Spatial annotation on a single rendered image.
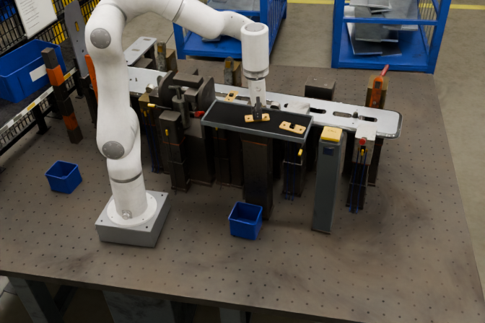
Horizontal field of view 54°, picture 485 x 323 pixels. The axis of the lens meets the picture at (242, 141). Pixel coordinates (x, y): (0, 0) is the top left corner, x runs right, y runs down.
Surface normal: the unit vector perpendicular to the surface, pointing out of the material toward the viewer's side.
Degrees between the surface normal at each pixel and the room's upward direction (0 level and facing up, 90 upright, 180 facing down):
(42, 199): 0
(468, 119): 0
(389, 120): 0
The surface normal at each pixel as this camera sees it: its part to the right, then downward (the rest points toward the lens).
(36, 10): 0.94, 0.18
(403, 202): -0.04, -0.78
